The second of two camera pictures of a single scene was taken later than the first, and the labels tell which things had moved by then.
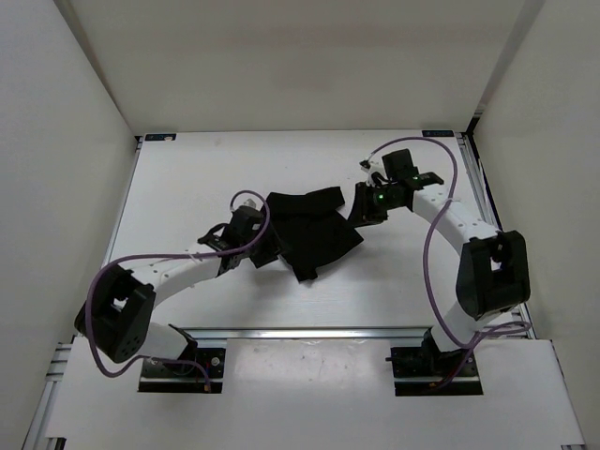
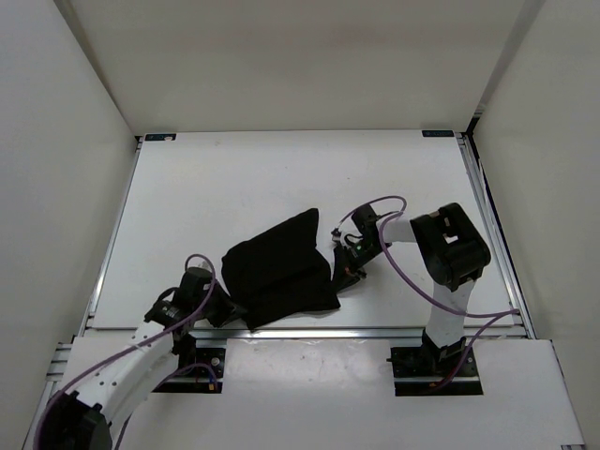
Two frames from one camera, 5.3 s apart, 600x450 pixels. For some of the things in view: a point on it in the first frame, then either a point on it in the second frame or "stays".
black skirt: x=308 y=228 → x=280 y=273
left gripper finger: x=268 y=253 → x=224 y=311
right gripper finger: x=364 y=204 → x=344 y=269
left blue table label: x=160 y=137 stays
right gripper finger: x=376 y=216 → x=353 y=276
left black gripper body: x=260 y=224 → x=203 y=310
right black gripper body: x=384 y=198 → x=361 y=251
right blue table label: x=438 y=133 stays
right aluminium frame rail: x=487 y=201 stays
